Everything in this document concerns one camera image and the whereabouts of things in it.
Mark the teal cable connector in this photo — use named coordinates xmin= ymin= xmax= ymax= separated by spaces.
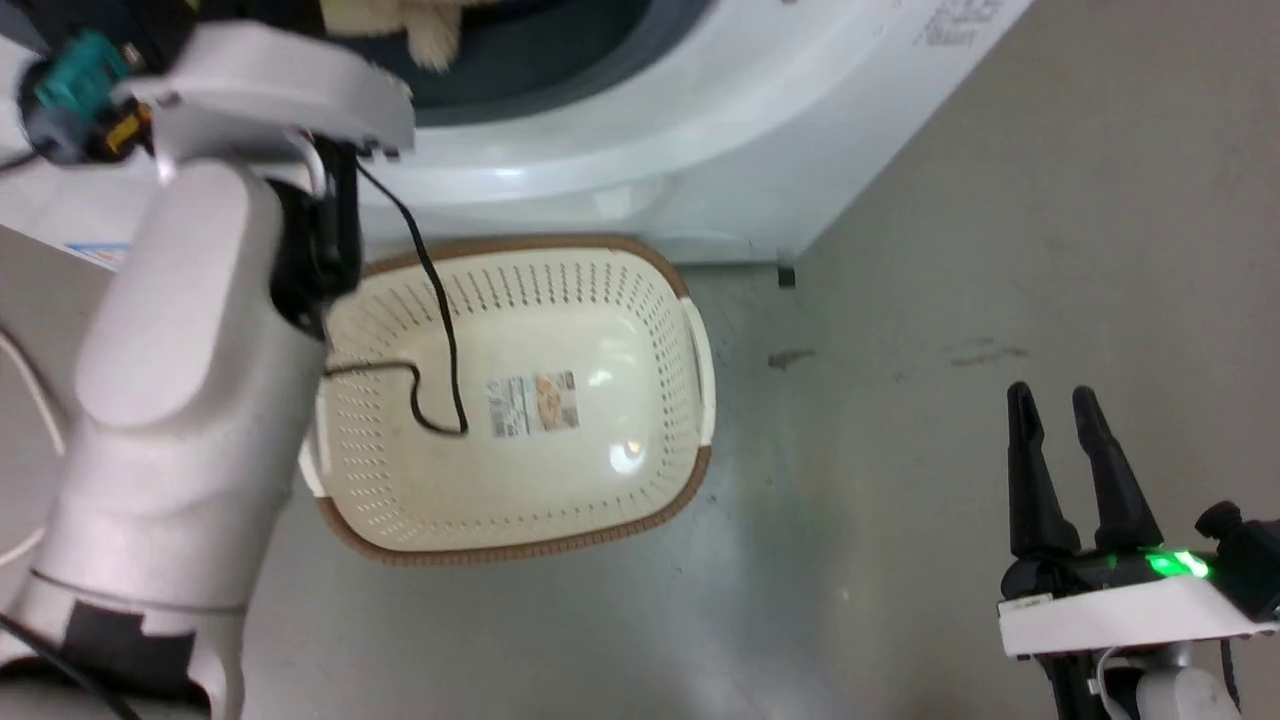
xmin=33 ymin=30 xmax=133 ymax=113

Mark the blue white washer label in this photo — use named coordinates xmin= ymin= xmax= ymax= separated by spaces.
xmin=64 ymin=242 xmax=133 ymax=273

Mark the cream laundry basket brown rim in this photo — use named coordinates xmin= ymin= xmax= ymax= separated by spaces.
xmin=299 ymin=235 xmax=717 ymax=567

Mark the dark grey washer door gasket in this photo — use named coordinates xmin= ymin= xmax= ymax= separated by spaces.
xmin=335 ymin=0 xmax=713 ymax=129

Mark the white washing machine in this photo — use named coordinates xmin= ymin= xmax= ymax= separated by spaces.
xmin=0 ymin=0 xmax=1036 ymax=276

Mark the printed paper label sticker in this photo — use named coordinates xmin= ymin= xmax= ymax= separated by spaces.
xmin=486 ymin=371 xmax=581 ymax=439

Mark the white cable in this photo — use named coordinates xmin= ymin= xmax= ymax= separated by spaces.
xmin=0 ymin=326 xmax=69 ymax=567

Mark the right gripper white green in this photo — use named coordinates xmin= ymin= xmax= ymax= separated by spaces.
xmin=997 ymin=382 xmax=1280 ymax=661

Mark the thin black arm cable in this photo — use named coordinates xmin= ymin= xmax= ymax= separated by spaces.
xmin=322 ymin=158 xmax=471 ymax=438

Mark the cream plush toy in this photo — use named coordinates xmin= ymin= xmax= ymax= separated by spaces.
xmin=322 ymin=0 xmax=466 ymax=73

